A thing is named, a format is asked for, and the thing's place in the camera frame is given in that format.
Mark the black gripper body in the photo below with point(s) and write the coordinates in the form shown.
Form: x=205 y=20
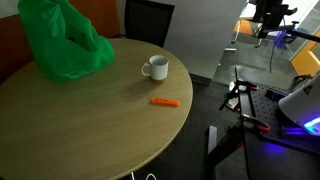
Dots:
x=268 y=10

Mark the orange sharpie marker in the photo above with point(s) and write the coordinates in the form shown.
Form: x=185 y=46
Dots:
x=165 y=102

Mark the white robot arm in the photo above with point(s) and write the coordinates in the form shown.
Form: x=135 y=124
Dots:
x=300 y=103

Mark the black orange-tipped clamp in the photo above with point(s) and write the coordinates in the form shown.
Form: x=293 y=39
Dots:
x=256 y=123
x=248 y=86

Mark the small black box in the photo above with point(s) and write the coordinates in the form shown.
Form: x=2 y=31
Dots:
x=276 y=94

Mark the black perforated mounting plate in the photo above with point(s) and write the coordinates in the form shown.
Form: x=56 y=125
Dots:
x=266 y=110

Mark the black chair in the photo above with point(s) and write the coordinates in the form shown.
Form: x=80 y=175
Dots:
x=148 y=20

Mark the white ceramic mug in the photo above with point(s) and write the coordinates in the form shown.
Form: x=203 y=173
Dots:
x=160 y=70

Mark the grey flat bar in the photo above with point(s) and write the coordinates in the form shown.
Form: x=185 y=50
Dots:
x=212 y=140

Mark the green plastic bag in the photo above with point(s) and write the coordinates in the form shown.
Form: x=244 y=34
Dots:
x=60 y=56

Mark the black stereo camera bar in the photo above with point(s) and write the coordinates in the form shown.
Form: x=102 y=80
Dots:
x=290 y=11

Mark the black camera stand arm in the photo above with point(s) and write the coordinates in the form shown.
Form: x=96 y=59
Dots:
x=300 y=33

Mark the white plastic bracket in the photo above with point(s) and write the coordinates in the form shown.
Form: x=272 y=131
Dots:
x=232 y=86

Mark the black stand frame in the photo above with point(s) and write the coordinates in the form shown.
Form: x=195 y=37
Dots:
x=226 y=146

